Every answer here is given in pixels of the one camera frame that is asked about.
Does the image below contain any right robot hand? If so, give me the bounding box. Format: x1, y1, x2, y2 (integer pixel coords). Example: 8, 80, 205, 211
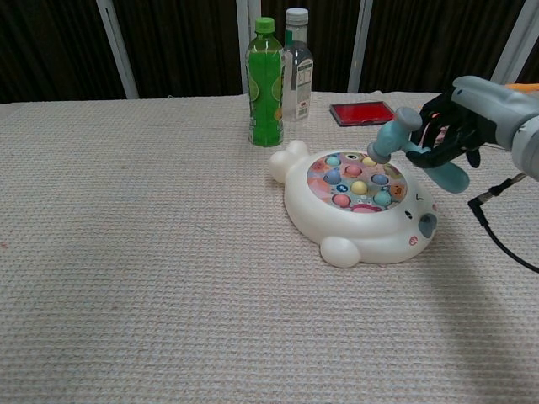
406, 75, 539, 169

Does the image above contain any teal toy hammer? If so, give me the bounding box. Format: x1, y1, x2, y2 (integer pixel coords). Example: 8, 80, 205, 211
366, 106, 471, 194

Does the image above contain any white seal whack-a-mole toy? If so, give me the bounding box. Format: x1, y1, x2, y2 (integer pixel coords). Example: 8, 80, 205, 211
269, 139, 440, 269

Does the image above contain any black pleated curtain panel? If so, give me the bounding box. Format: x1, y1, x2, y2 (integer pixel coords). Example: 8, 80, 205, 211
358, 0, 527, 94
515, 41, 539, 85
259, 0, 363, 94
0, 0, 127, 105
113, 0, 244, 100

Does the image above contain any red ink pad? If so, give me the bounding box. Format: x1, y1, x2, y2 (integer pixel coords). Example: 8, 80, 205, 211
328, 100, 397, 127

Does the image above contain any clear plastic water bottle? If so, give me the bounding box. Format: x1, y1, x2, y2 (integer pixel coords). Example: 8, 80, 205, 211
280, 7, 315, 123

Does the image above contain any green plastic drink bottle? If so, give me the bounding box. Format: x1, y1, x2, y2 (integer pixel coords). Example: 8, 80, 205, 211
245, 16, 286, 148

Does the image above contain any beige woven tablecloth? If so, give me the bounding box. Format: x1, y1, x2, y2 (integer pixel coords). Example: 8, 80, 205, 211
0, 90, 539, 404

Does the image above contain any white frame post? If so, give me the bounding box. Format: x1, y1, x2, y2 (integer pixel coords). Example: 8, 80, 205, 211
347, 0, 375, 94
488, 0, 539, 87
95, 0, 140, 100
235, 0, 263, 95

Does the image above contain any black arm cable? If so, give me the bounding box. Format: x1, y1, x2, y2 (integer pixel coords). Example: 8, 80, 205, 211
467, 172, 539, 274

